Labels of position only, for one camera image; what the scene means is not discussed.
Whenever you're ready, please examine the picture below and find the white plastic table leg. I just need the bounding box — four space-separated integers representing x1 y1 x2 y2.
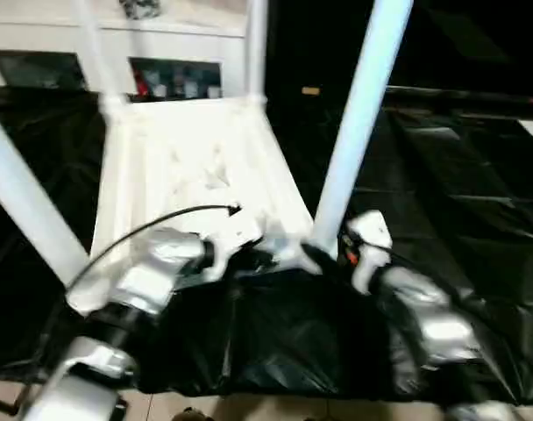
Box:
0 104 90 286
312 0 415 258
247 0 268 106
73 0 130 111

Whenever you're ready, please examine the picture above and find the long black bar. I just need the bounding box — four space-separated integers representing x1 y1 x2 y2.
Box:
387 85 533 115

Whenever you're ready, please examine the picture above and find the dark bag of parts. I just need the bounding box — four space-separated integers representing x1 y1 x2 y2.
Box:
119 0 162 21

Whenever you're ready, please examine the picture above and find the large dark screen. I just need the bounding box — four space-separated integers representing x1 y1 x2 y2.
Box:
266 0 533 96

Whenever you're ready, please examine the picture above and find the black glossy mat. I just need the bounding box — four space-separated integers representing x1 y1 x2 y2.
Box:
0 85 533 407

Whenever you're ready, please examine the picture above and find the white plastic table top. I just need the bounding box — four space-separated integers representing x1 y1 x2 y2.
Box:
64 94 333 315

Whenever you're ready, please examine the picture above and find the white glass-door cabinet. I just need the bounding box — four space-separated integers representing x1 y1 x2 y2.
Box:
0 0 250 100

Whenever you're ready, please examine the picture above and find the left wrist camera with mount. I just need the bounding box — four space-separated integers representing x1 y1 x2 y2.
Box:
204 205 267 284

